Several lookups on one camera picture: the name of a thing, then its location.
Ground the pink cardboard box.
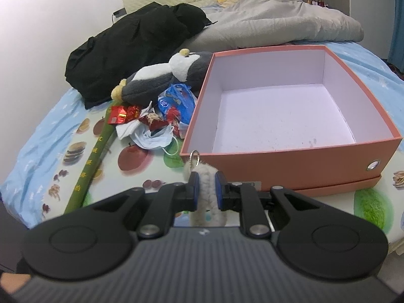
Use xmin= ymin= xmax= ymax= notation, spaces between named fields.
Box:
xmin=179 ymin=45 xmax=404 ymax=193

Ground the red foil wrapper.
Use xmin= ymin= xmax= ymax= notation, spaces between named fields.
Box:
xmin=139 ymin=114 xmax=171 ymax=132
xmin=108 ymin=105 xmax=141 ymax=124

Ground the fruit printed bed sheet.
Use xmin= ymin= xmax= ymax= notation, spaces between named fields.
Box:
xmin=0 ymin=39 xmax=404 ymax=256

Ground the white crumpled tissue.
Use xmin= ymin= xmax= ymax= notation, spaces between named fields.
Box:
xmin=115 ymin=101 xmax=156 ymax=141

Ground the blue snack packet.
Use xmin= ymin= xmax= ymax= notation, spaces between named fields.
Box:
xmin=157 ymin=84 xmax=197 ymax=125

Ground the long green strip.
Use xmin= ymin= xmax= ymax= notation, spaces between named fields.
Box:
xmin=64 ymin=101 xmax=119 ymax=215

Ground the grey white penguin plush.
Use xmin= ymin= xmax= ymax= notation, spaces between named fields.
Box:
xmin=111 ymin=48 xmax=214 ymax=103

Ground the white fluffy plush keychain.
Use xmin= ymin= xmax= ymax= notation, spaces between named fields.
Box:
xmin=184 ymin=150 xmax=228 ymax=228

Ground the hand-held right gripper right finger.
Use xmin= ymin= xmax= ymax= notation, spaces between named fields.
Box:
xmin=215 ymin=171 xmax=323 ymax=238

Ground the row of small bottles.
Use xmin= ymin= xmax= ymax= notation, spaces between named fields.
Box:
xmin=302 ymin=0 xmax=331 ymax=9

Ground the black jacket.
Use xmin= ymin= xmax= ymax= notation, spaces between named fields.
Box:
xmin=65 ymin=2 xmax=218 ymax=109

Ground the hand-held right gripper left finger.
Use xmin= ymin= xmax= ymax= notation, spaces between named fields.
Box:
xmin=83 ymin=171 xmax=200 ymax=238

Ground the blue curtain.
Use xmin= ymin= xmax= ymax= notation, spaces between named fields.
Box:
xmin=387 ymin=0 xmax=404 ymax=70

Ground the grey quilt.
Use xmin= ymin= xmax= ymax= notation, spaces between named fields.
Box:
xmin=186 ymin=0 xmax=365 ymax=53

